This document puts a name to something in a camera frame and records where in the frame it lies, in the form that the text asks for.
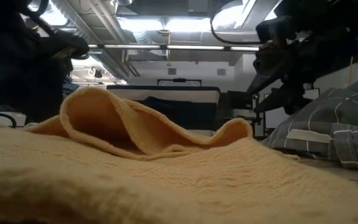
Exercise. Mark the black curved tube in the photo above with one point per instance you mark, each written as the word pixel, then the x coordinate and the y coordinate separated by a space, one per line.
pixel 2 113

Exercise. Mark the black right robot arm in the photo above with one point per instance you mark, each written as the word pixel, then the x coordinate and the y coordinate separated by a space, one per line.
pixel 337 31

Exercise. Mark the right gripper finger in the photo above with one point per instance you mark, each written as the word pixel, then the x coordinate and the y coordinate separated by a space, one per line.
pixel 287 101
pixel 264 84

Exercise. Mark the grey checked towel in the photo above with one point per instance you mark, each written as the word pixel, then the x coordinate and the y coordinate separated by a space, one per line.
pixel 331 124

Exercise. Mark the white tube light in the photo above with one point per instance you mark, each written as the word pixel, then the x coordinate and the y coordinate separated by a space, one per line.
pixel 132 46
pixel 93 46
pixel 244 48
pixel 194 47

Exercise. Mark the navy blue fabric bin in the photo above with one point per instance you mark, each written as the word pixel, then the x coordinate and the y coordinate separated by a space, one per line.
pixel 179 115

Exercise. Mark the white board panel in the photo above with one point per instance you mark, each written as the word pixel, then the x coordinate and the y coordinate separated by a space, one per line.
pixel 273 119

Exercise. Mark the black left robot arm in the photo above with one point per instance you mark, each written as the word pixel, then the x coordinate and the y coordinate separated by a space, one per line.
pixel 8 62

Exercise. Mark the orange yellow towel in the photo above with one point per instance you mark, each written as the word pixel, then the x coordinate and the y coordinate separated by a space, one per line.
pixel 166 186

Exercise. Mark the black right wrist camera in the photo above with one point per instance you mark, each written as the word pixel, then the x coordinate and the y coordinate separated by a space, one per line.
pixel 275 29

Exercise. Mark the grey square wall box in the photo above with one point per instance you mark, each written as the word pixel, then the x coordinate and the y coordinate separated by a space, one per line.
pixel 221 71
pixel 172 71

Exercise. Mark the black machine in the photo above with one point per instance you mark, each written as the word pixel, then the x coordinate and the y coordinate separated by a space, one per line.
pixel 238 99

